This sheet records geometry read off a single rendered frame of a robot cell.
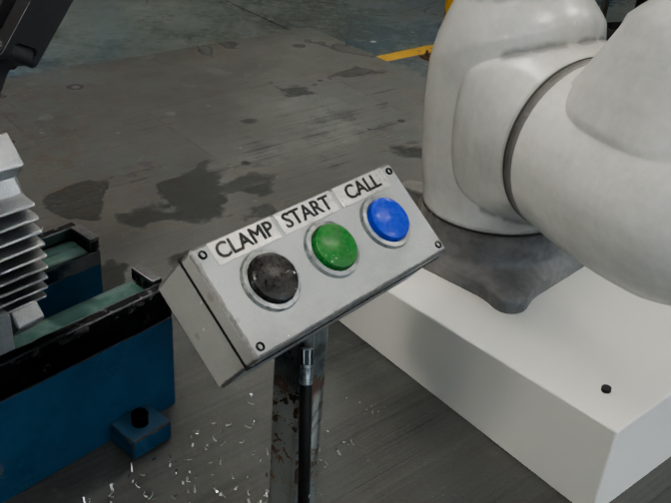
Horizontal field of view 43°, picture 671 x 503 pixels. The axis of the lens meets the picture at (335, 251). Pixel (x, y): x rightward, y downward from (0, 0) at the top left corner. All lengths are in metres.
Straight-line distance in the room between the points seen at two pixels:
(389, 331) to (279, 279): 0.38
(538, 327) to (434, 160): 0.18
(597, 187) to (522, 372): 0.18
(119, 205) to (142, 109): 0.32
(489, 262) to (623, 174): 0.23
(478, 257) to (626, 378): 0.18
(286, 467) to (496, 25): 0.39
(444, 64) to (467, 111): 0.05
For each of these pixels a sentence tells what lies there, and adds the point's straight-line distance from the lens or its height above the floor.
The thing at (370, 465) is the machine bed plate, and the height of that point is 0.80.
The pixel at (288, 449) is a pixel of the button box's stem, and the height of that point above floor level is 0.90.
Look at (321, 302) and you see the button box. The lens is 0.49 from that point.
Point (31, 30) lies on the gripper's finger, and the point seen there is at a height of 1.17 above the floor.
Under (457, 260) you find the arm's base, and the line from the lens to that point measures 0.83.
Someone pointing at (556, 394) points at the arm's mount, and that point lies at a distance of 0.71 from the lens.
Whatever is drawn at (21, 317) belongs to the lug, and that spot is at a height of 0.96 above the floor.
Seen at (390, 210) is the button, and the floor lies 1.07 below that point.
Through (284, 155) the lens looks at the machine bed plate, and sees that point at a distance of 1.25.
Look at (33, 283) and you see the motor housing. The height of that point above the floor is 1.00.
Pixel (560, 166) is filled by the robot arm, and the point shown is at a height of 1.06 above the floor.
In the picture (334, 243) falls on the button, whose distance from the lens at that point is 0.50.
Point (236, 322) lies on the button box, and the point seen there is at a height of 1.06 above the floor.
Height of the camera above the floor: 1.33
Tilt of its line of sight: 31 degrees down
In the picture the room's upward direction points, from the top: 4 degrees clockwise
